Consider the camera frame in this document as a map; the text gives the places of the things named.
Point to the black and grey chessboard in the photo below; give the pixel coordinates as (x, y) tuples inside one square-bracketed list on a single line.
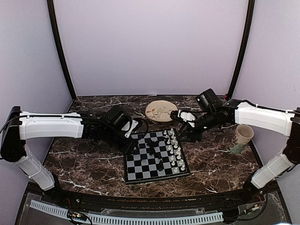
[(158, 156)]

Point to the cream ceramic cup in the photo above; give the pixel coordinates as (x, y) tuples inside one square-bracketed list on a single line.
[(243, 135)]

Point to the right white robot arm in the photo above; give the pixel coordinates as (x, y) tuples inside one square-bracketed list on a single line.
[(243, 112)]

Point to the green circuit board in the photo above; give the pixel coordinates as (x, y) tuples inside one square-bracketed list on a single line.
[(76, 216)]

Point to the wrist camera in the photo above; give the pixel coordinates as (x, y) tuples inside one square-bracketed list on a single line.
[(183, 116), (130, 127)]

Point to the white slotted cable duct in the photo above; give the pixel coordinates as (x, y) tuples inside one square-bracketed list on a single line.
[(123, 217)]

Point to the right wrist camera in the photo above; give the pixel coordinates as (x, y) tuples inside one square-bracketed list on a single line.
[(183, 116)]

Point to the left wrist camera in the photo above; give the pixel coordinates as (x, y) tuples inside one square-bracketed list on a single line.
[(130, 127)]

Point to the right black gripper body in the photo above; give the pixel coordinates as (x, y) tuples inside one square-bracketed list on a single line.
[(210, 121)]

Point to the left black frame post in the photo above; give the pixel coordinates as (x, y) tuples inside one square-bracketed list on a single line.
[(59, 48)]

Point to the black front rail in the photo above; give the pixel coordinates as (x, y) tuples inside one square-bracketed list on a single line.
[(212, 201)]

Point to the right black frame post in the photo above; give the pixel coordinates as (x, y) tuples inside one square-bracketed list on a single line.
[(243, 47)]

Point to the black frame post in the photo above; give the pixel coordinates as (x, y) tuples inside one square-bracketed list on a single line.
[(59, 48), (243, 47)]

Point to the ceramic bird plate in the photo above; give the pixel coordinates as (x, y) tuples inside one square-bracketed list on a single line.
[(160, 110)]

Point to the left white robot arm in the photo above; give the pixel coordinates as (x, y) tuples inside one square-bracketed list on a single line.
[(113, 127)]

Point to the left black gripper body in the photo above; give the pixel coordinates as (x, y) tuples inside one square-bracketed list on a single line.
[(113, 134)]

